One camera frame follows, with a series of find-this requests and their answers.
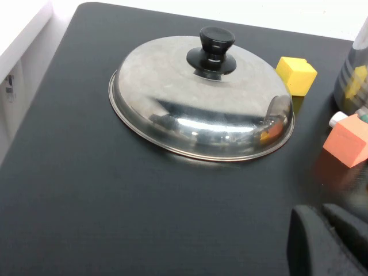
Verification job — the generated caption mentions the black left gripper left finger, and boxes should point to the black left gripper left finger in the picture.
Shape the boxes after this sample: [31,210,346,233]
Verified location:
[287,205,363,276]

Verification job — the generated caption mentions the yellow foam cube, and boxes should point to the yellow foam cube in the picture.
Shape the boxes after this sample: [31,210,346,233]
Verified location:
[275,56,319,97]

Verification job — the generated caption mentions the grey wall trunking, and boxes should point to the grey wall trunking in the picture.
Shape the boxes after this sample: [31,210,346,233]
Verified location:
[0,0,55,78]

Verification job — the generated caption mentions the orange foam cube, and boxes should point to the orange foam cube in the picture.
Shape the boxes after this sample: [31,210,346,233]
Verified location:
[322,113,368,169]

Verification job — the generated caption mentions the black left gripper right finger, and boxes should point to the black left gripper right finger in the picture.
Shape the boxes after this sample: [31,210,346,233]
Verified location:
[321,202,368,259]

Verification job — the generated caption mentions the stainless steel pot black handles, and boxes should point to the stainless steel pot black handles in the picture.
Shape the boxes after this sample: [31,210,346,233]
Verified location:
[333,21,368,116]

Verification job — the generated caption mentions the white glue stick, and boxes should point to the white glue stick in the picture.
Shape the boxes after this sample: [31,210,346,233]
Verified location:
[329,110,368,128]

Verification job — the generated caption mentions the steel lid with black knob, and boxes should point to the steel lid with black knob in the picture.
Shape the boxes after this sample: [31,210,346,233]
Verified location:
[108,26,296,162]

